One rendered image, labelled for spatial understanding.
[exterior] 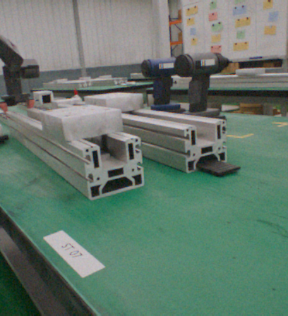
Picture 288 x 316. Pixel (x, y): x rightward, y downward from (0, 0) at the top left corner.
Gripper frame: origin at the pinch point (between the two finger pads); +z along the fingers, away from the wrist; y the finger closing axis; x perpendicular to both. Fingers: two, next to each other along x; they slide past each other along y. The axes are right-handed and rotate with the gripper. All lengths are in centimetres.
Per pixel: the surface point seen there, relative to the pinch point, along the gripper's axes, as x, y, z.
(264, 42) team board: 116, 276, -29
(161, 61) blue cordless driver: -40, 40, -16
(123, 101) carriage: -53, 18, -6
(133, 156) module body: -85, 3, -1
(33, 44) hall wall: 1123, 276, -127
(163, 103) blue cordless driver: -39, 40, -3
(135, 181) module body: -83, 3, 4
